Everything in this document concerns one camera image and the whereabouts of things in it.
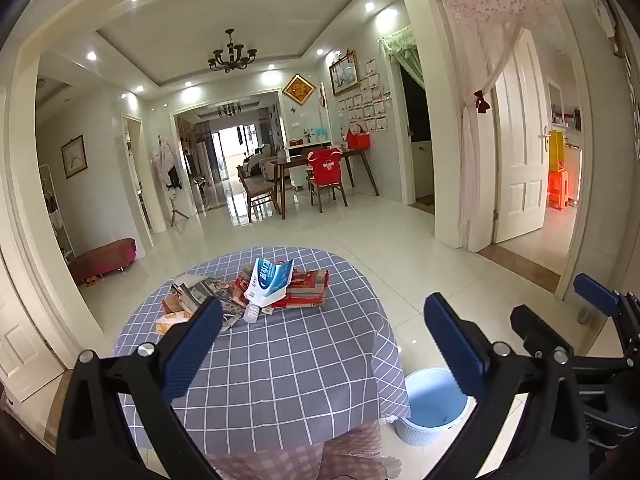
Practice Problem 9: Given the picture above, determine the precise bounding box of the row of wall stickers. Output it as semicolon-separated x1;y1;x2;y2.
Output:
590;0;640;161

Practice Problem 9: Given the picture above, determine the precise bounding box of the orange plastic stool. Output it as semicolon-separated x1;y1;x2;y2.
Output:
546;170;572;211

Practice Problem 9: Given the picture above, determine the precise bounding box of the gold framed painting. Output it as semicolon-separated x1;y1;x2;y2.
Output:
328;50;361;97

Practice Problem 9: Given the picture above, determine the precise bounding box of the green curtain valance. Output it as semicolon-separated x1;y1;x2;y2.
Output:
377;25;426;88

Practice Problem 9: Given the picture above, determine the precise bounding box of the wooden dining table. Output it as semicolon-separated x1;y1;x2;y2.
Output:
270;147;380;220

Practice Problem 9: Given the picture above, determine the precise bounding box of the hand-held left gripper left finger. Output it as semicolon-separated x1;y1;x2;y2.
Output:
55;296;224;480

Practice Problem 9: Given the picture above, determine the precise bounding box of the group of wall certificates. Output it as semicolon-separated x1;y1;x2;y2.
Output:
337;57;391;133

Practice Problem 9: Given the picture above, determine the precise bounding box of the light blue plastic bin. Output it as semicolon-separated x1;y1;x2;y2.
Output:
395;367;471;446

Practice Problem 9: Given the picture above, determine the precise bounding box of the white panel door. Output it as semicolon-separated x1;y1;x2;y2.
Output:
492;27;547;246
0;260;66;403

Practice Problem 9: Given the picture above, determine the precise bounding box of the red basket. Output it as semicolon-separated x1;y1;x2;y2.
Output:
346;127;372;151

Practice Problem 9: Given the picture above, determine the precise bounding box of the red diamond wall ornament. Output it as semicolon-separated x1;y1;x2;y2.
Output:
281;73;317;107

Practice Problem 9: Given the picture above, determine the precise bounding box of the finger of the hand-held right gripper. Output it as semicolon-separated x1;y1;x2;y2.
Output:
510;304;631;376
573;273;640;356

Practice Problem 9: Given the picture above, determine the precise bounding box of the magazine paper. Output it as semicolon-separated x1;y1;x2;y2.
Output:
170;274;251;331

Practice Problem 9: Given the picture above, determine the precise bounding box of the pink checked blanket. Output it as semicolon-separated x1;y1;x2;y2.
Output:
205;417;403;480

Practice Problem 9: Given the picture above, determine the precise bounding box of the blue white refill pouch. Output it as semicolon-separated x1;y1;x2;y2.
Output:
243;256;294;323

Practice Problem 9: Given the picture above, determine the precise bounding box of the bare wooden chair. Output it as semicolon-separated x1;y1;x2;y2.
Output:
237;165;281;223

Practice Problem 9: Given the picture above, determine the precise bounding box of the dark framed wall picture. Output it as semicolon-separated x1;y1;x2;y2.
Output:
61;135;88;179

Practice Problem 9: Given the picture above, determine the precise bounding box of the pink floral curtain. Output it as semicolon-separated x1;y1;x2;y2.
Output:
442;0;546;251

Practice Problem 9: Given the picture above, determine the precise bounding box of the red cardboard box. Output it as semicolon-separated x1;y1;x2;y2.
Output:
234;266;332;309

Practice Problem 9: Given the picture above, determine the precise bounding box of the white metal rack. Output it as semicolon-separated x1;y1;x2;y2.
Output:
37;164;76;261

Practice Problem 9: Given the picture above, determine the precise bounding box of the chair with red cover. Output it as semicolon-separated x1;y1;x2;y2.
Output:
305;146;351;213

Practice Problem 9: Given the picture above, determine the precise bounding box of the grey checked tablecloth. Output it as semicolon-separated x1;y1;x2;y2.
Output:
112;246;411;453

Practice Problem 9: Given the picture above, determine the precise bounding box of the red upholstered bench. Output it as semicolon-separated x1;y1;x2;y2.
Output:
69;238;137;283

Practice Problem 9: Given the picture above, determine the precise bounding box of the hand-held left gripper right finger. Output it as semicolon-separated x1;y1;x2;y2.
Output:
423;292;593;480

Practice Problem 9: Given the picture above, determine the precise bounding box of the coat stand with clothes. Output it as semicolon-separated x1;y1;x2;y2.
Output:
150;135;191;233

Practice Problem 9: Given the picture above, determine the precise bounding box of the brown cardboard piece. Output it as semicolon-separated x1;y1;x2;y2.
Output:
162;292;201;316

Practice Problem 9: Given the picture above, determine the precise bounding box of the grey sofa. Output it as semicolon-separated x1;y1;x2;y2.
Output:
242;145;278;178

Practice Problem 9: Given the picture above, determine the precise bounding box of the orange snack wrapper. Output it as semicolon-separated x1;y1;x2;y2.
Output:
155;310;193;337

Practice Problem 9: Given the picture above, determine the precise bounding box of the large black chandelier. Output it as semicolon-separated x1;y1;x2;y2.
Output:
207;29;258;73

